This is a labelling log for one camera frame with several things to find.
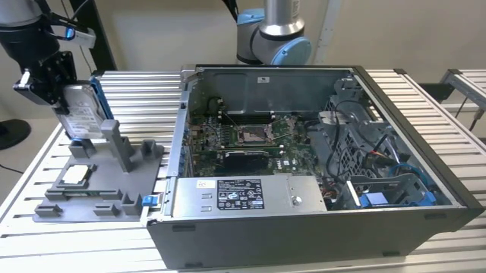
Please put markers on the silver CPU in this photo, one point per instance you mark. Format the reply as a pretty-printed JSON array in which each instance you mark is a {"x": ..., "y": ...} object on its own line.
[{"x": 78, "y": 174}]

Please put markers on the RAM slot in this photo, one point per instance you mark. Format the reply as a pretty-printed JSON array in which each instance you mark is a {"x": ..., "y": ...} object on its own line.
[
  {"x": 248, "y": 116},
  {"x": 248, "y": 121}
]

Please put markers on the silver chipset heatsink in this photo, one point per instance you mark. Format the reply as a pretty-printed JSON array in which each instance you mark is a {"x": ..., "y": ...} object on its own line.
[{"x": 286, "y": 162}]

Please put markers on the black vertical post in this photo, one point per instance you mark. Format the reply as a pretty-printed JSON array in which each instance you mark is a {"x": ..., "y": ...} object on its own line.
[{"x": 101, "y": 42}]

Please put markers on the locking lever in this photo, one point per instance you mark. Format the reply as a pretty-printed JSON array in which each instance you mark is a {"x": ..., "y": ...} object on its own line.
[{"x": 231, "y": 119}]

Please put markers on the black and grey PC case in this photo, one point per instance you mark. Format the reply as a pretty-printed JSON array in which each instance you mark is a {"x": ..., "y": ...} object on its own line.
[{"x": 266, "y": 241}]

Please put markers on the black round monitor base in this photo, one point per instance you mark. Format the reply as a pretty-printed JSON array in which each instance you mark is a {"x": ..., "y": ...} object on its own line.
[{"x": 14, "y": 133}]

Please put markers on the green motherboard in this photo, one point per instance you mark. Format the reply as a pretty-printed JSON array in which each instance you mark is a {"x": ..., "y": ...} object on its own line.
[{"x": 300, "y": 150}]

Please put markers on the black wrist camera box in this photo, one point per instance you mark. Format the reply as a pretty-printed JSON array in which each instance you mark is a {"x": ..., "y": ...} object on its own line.
[{"x": 33, "y": 91}]

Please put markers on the hard disk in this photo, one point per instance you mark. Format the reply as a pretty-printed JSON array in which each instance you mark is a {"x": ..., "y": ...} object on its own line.
[{"x": 82, "y": 113}]

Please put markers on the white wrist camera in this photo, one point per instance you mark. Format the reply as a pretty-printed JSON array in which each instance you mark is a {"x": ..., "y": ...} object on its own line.
[{"x": 86, "y": 38}]

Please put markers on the grey metal drive cage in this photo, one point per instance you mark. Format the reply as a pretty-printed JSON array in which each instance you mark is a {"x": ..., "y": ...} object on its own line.
[{"x": 353, "y": 148}]

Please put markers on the black graphics card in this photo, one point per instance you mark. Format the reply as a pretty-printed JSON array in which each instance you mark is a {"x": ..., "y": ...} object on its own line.
[{"x": 245, "y": 159}]

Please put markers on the blue case latch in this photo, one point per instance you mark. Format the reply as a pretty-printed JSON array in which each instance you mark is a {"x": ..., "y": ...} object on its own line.
[{"x": 149, "y": 200}]

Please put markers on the blue plastic disk carrier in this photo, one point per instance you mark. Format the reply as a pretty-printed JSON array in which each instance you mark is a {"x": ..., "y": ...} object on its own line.
[{"x": 374, "y": 199}]

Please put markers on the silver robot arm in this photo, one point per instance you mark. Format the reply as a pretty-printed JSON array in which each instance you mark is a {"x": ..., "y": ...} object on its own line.
[{"x": 281, "y": 17}]

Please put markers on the silver power supply unit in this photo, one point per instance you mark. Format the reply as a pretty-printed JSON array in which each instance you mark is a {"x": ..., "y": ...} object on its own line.
[{"x": 190, "y": 204}]

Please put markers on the grey plastic parts rack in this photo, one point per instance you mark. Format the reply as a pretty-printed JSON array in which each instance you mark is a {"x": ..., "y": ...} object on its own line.
[{"x": 114, "y": 182}]

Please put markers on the CPU socket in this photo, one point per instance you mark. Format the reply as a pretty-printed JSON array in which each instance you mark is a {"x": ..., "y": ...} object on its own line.
[{"x": 253, "y": 136}]

